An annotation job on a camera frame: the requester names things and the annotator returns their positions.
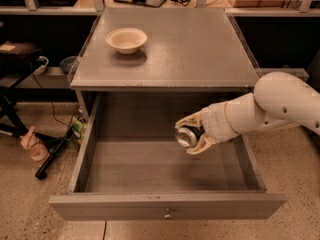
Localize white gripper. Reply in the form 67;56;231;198
175;102;238;155

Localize pink plastic object on floor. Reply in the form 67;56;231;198
20;125;49;165

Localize metal drawer knob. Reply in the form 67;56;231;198
163;208;173;220

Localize green packet on floor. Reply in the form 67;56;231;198
71;117;84;141

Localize grey cabinet with top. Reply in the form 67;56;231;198
70;8;259;116

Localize dark bowl on shelf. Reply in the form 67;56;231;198
60;56;78;74

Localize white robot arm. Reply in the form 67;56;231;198
175;72;320;155

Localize white paper bowl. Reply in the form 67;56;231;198
106;28;148;55

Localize white bowl on shelf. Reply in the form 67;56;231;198
33;56;49;75

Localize black chair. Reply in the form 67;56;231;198
0;41;42;137

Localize black tube on floor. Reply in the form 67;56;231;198
35;128;73;180

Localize open grey top drawer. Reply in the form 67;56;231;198
49;93;286;221

